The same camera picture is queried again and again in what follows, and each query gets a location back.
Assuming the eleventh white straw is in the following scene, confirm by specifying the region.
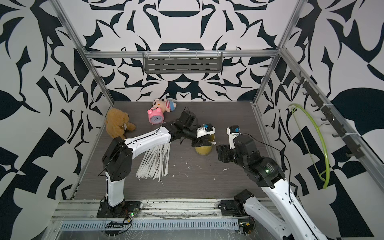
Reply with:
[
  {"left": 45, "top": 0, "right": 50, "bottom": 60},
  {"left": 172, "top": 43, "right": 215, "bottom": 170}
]
[{"left": 164, "top": 143, "right": 171, "bottom": 176}]

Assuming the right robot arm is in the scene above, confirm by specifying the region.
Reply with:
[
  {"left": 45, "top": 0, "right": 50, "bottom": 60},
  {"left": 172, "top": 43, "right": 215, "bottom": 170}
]
[{"left": 216, "top": 134, "right": 327, "bottom": 240}]

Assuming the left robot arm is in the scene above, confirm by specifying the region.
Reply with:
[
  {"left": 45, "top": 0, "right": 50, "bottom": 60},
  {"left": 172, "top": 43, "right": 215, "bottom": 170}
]
[{"left": 97, "top": 110, "right": 215, "bottom": 219}]

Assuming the yellow plastic cup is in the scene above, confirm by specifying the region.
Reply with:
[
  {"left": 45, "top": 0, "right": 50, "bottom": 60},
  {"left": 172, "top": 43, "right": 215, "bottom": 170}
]
[{"left": 195, "top": 135, "right": 216, "bottom": 156}]

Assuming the pink alarm clock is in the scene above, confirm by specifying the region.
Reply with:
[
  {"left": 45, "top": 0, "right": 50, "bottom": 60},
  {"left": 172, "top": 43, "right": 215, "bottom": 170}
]
[{"left": 147, "top": 107, "right": 165, "bottom": 125}]

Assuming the brown teddy bear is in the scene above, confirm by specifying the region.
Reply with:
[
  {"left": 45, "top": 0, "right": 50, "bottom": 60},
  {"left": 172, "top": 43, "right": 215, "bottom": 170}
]
[{"left": 106, "top": 108, "right": 136, "bottom": 140}]

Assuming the green plastic hanger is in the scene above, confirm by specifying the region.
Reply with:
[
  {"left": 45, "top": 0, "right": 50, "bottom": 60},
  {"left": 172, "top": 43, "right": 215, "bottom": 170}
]
[{"left": 289, "top": 103, "right": 331, "bottom": 190}]

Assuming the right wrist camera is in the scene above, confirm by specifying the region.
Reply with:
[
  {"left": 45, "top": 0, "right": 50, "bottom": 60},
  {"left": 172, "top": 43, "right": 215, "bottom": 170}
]
[{"left": 227, "top": 125, "right": 241, "bottom": 150}]

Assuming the white cable duct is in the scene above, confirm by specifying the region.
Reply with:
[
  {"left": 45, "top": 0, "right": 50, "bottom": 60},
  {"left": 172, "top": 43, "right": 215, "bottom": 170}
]
[{"left": 61, "top": 219, "right": 240, "bottom": 232}]

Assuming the grey slotted wall shelf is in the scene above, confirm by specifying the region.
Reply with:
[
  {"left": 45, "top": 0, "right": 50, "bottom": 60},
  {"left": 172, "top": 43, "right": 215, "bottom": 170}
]
[{"left": 143, "top": 51, "right": 223, "bottom": 74}]

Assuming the black wall hook rail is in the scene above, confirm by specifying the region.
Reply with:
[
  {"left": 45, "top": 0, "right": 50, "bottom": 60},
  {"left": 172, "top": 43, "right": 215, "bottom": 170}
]
[{"left": 297, "top": 73, "right": 365, "bottom": 159}]

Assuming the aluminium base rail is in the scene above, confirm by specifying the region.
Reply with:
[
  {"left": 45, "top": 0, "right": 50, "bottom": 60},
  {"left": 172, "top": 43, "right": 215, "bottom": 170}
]
[{"left": 51, "top": 199, "right": 224, "bottom": 221}]

